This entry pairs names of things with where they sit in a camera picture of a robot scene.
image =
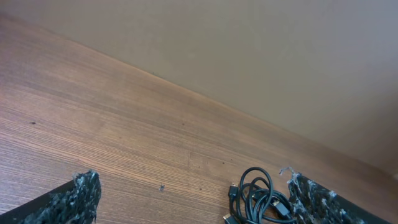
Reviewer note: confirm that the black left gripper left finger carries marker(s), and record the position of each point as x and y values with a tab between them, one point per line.
74	202

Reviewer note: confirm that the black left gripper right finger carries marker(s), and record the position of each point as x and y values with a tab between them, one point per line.
312	203

